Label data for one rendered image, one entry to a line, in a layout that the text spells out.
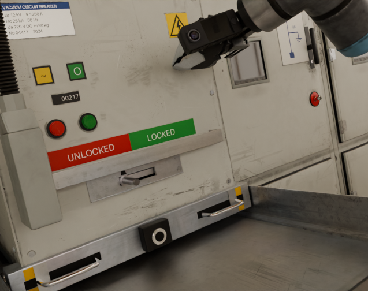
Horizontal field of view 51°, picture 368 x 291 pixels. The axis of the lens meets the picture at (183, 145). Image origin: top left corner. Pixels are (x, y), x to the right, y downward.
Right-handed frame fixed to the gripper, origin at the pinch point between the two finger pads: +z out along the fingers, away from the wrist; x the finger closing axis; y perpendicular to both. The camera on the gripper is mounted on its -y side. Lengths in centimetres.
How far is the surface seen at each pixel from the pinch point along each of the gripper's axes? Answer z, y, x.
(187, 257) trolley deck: 7.0, -11.1, -37.0
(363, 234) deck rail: -20.2, 5.0, -44.0
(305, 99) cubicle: 12, 81, -14
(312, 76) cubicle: 9, 88, -7
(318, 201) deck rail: -12.8, 8.7, -37.1
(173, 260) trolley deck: 9.0, -12.9, -36.5
